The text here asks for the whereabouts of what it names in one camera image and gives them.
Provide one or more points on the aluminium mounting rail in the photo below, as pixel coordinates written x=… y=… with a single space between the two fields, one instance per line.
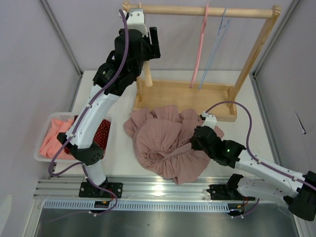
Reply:
x=134 y=188

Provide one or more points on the salmon orange cloth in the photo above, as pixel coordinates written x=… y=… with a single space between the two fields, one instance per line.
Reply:
x=51 y=145

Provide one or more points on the dusty pink pleated skirt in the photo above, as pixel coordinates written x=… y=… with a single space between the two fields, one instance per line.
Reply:
x=161 y=142

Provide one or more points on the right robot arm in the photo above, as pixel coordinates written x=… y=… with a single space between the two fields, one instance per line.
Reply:
x=277 y=184

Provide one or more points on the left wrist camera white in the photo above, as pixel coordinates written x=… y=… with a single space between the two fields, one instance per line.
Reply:
x=136 y=20

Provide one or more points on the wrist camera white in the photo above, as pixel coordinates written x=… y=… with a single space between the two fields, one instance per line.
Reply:
x=208 y=120
x=136 y=20

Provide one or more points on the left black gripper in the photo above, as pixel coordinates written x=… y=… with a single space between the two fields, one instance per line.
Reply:
x=153 y=50

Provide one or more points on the wooden clothes rack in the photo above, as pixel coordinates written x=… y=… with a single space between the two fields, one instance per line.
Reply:
x=178 y=93

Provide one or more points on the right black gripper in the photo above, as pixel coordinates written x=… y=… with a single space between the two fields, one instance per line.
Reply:
x=194 y=145

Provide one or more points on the pink hanger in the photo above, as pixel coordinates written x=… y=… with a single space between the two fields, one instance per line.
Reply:
x=200 y=45

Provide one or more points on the white plastic basket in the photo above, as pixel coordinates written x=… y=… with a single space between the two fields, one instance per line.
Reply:
x=64 y=116

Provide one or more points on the beige wooden hanger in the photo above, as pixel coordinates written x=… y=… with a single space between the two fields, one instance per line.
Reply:
x=146 y=67

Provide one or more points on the red polka dot cloth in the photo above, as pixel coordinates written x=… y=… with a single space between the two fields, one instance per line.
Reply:
x=101 y=135

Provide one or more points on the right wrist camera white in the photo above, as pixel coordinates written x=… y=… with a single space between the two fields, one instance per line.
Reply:
x=208 y=120

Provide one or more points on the white slotted cable duct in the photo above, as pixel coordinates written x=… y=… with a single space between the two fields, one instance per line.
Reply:
x=139 y=206

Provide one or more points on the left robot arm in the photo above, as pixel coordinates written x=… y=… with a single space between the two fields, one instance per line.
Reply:
x=121 y=69

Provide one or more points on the blue hanger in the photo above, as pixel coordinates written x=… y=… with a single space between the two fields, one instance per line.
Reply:
x=220 y=35

